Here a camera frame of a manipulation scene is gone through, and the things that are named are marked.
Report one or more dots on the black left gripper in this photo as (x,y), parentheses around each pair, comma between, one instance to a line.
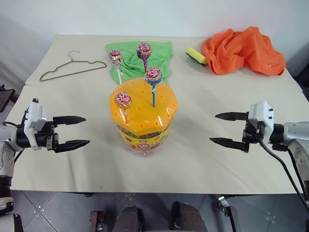
(49,139)

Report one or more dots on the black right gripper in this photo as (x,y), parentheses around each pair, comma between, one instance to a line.
(251,134)

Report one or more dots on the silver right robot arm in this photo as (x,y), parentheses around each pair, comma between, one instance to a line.
(295,133)

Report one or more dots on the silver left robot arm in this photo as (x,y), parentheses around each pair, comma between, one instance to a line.
(8,135)

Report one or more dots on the lollipop with orange stick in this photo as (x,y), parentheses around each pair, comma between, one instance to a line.
(123,99)

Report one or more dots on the yellow lollipop jar orange lid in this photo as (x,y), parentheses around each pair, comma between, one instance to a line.
(144,120)

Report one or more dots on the lollipop with white stick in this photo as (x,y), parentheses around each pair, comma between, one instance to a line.
(115,56)

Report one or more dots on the lollipop with blue stick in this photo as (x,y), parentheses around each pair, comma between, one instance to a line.
(153,75)

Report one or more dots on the lollipop with purple wrapper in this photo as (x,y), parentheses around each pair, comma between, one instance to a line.
(144,50)

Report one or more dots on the black equipment box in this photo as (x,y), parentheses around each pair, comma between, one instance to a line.
(5,95)

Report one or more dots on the orange cloth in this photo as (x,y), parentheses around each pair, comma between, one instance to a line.
(241,50)

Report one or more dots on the yellow sponge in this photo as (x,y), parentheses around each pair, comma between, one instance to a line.
(194,55)

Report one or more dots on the dark rounded shape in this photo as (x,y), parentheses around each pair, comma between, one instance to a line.
(188,217)
(129,220)

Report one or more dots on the green cloth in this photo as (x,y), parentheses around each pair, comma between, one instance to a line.
(159,56)

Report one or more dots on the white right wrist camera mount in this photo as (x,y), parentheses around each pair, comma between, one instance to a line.
(262,116)

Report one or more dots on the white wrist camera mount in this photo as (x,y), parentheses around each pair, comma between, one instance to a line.
(262,116)
(35,116)

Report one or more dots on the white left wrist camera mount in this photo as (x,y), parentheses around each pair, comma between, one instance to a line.
(35,116)

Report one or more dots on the brown metal table bracket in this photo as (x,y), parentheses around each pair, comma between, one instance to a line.
(230,213)
(97,221)

